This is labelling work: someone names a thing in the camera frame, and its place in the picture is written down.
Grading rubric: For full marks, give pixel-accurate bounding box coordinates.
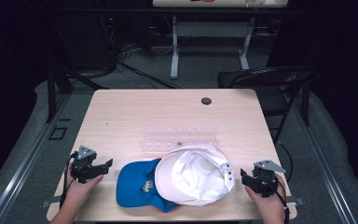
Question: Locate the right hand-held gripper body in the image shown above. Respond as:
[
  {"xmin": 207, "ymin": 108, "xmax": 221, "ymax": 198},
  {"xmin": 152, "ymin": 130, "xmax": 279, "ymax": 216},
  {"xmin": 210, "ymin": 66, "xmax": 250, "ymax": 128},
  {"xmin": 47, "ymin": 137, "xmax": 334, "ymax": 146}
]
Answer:
[{"xmin": 250, "ymin": 159, "xmax": 287, "ymax": 199}]

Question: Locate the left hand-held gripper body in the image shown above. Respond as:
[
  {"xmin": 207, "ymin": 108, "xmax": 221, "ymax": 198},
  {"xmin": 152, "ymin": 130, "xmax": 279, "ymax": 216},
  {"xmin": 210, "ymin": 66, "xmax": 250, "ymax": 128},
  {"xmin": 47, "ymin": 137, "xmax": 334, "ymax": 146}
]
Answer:
[{"xmin": 70, "ymin": 145, "xmax": 106, "ymax": 184}]

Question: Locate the blue cap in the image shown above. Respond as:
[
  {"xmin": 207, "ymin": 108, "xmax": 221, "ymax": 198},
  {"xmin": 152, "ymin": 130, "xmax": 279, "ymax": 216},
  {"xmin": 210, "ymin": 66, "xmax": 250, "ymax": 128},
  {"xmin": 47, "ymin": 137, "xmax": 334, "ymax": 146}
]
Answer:
[{"xmin": 115, "ymin": 158, "xmax": 182, "ymax": 214}]

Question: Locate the white cap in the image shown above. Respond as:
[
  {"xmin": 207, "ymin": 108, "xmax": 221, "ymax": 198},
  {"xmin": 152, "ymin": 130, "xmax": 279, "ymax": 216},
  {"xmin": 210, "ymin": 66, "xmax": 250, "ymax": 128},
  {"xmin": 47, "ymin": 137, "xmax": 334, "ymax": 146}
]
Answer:
[{"xmin": 154, "ymin": 145, "xmax": 236, "ymax": 207}]

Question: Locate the clear acrylic rack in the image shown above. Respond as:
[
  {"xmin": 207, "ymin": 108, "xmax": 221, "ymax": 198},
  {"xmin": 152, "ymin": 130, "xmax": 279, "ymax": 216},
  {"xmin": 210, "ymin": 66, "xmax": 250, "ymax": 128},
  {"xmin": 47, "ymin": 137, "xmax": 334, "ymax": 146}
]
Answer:
[{"xmin": 141, "ymin": 125, "xmax": 221, "ymax": 154}]

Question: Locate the person's left hand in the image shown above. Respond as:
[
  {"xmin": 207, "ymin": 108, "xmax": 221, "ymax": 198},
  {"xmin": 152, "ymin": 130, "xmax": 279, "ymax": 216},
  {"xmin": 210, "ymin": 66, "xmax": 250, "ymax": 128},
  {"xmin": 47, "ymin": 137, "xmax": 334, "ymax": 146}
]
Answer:
[{"xmin": 63, "ymin": 162, "xmax": 104, "ymax": 203}]

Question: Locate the person's right hand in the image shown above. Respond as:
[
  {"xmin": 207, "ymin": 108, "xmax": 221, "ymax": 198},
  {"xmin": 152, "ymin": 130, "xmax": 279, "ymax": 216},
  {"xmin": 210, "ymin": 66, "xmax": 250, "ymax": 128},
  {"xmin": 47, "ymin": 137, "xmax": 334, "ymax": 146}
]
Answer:
[{"xmin": 244, "ymin": 173, "xmax": 289, "ymax": 224}]

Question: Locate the black folding chair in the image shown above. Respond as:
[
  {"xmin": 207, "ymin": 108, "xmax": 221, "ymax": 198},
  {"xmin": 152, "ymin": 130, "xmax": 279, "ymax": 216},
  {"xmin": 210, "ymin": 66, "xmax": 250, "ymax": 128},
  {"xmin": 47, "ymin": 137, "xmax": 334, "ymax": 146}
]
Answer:
[{"xmin": 216, "ymin": 64, "xmax": 322, "ymax": 146}]

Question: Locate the white-legged desk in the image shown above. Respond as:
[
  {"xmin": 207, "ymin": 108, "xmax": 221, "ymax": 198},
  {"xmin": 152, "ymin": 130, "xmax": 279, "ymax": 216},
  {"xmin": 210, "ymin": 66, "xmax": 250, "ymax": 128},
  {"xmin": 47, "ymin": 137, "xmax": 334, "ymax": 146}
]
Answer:
[{"xmin": 151, "ymin": 0, "xmax": 290, "ymax": 80}]

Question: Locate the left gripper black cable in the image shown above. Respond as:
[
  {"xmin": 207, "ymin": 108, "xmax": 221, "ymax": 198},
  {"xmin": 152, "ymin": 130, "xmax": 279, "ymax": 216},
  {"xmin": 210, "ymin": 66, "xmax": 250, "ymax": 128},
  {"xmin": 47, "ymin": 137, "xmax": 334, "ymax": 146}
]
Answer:
[{"xmin": 60, "ymin": 151, "xmax": 79, "ymax": 209}]

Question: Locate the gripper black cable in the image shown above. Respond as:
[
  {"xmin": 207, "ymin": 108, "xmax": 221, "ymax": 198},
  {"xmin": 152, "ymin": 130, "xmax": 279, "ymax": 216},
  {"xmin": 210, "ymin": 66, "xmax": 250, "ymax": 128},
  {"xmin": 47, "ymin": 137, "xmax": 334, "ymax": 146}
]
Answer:
[
  {"xmin": 256, "ymin": 141, "xmax": 294, "ymax": 224},
  {"xmin": 60, "ymin": 151, "xmax": 79, "ymax": 209}
]

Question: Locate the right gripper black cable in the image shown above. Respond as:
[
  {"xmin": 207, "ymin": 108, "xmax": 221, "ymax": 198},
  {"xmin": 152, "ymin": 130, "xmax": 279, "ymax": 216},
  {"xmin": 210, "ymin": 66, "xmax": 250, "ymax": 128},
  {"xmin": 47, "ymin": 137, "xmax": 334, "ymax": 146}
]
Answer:
[{"xmin": 256, "ymin": 141, "xmax": 294, "ymax": 224}]

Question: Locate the metal floor rail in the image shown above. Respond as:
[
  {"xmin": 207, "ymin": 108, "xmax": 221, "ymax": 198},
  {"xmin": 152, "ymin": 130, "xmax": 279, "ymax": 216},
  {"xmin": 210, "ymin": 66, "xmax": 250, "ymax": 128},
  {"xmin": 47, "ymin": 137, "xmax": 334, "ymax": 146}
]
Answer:
[
  {"xmin": 291, "ymin": 92, "xmax": 358, "ymax": 224},
  {"xmin": 0, "ymin": 92, "xmax": 73, "ymax": 224}
]

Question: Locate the black metal stand frame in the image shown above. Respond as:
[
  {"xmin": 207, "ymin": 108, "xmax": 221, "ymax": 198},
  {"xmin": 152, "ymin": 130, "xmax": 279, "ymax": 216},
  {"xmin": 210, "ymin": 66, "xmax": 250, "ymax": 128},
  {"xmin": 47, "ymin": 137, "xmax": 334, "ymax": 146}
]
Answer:
[{"xmin": 44, "ymin": 61, "xmax": 110, "ymax": 124}]

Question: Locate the bundle of floor cables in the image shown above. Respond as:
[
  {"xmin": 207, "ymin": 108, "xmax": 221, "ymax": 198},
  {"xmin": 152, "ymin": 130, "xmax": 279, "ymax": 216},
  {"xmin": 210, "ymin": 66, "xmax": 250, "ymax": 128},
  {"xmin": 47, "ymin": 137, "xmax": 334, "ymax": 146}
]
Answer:
[{"xmin": 114, "ymin": 43, "xmax": 182, "ymax": 90}]

